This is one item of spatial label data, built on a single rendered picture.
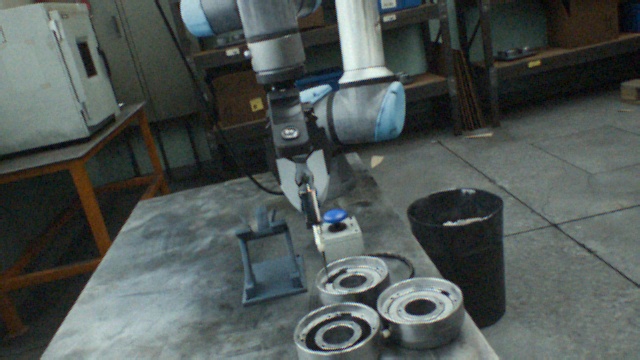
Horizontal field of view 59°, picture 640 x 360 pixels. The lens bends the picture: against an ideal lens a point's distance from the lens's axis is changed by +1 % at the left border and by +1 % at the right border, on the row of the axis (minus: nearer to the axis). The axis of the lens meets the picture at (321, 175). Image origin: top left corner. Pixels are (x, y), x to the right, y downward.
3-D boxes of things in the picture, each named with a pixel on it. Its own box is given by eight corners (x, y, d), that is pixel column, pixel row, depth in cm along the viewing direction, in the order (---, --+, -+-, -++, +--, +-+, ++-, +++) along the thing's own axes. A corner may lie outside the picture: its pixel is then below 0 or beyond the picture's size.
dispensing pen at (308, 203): (318, 282, 78) (294, 170, 83) (319, 285, 82) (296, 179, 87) (333, 278, 78) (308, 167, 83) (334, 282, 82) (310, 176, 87)
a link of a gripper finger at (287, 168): (302, 201, 89) (295, 145, 86) (304, 214, 83) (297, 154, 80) (282, 203, 89) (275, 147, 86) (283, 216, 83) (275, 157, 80)
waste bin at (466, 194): (532, 323, 196) (520, 211, 183) (439, 345, 194) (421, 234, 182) (492, 278, 228) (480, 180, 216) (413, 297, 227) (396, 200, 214)
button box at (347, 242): (366, 255, 92) (361, 229, 91) (324, 265, 92) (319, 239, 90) (358, 236, 100) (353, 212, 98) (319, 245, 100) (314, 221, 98)
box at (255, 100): (281, 115, 416) (269, 65, 405) (216, 130, 410) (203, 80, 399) (274, 107, 454) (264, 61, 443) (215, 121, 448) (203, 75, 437)
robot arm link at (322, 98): (301, 143, 133) (289, 87, 129) (355, 137, 128) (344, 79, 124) (282, 159, 122) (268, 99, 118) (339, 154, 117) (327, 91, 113)
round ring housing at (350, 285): (405, 303, 76) (400, 277, 75) (333, 329, 74) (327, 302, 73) (376, 272, 86) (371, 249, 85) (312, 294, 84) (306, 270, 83)
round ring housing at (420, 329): (427, 295, 77) (423, 269, 76) (484, 325, 68) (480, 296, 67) (366, 328, 73) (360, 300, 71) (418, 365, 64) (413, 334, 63)
